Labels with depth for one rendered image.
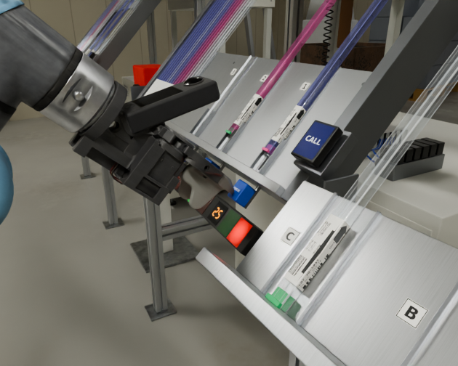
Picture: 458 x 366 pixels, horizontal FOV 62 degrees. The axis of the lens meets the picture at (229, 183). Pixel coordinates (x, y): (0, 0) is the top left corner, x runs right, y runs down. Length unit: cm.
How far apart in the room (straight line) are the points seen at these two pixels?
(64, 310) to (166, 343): 40
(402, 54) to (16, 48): 42
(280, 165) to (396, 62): 19
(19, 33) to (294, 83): 39
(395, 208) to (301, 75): 32
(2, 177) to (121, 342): 111
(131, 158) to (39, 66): 13
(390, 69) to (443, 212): 32
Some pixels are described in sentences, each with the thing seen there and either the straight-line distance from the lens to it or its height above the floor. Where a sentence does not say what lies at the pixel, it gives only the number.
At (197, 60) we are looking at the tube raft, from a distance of 92.
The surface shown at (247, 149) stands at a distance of 59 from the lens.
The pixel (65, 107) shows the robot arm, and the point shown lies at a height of 84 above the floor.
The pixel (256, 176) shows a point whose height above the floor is 73.
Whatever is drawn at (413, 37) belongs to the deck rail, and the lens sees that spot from 54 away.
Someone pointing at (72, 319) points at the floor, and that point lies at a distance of 147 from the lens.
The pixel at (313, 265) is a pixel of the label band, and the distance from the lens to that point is 29.
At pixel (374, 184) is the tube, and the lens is 31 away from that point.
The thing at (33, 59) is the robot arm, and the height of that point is 89.
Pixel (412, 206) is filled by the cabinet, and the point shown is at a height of 62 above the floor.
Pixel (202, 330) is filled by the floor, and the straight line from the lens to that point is 134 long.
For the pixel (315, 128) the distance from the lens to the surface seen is 46.
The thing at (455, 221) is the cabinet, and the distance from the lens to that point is 77.
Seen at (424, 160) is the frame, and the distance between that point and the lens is 91.
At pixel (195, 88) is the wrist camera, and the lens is 45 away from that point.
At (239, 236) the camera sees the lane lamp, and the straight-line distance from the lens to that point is 52.
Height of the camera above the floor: 92
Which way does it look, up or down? 22 degrees down
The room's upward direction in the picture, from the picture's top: straight up
